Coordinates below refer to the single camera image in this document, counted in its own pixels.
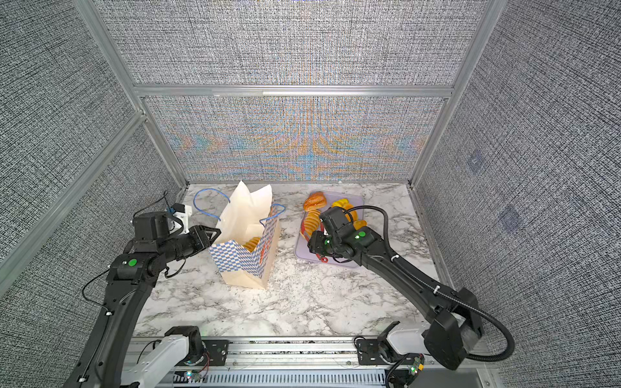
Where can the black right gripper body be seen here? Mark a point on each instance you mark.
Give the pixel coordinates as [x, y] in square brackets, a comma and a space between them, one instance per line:
[325, 245]

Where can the round orange bun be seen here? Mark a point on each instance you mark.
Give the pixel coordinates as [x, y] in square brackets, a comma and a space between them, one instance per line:
[350, 213]

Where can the ridged yellow bread left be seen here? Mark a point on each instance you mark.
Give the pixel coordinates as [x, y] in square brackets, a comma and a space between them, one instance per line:
[310, 223]

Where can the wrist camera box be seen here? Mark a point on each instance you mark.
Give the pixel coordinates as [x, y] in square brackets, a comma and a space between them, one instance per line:
[161, 225]
[334, 219]

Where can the small ridged yellow bread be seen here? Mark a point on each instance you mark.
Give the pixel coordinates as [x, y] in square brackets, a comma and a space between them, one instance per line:
[342, 203]

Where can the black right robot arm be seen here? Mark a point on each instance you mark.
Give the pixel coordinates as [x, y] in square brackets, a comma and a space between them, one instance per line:
[455, 326]

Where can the brown glazed bread roll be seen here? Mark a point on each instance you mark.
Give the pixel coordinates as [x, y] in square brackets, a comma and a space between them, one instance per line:
[315, 201]

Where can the red metal tongs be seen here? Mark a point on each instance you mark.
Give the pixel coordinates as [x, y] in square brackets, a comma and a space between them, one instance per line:
[311, 246]

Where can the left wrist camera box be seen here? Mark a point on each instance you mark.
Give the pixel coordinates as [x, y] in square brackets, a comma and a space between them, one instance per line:
[161, 225]

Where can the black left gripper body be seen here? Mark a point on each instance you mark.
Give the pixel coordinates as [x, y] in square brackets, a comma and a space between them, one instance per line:
[191, 243]

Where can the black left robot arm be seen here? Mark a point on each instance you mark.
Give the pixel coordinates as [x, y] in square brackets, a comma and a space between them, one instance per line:
[130, 281]

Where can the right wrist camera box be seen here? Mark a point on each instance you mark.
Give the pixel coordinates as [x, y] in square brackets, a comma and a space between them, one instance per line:
[334, 219]

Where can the checkered paper bag blue handles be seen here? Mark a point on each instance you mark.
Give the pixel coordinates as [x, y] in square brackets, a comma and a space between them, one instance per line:
[246, 215]

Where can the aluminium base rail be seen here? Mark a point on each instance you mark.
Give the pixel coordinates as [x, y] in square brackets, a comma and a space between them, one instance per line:
[303, 362]

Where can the lavender plastic tray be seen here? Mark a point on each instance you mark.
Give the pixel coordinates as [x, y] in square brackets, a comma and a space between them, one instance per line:
[301, 249]

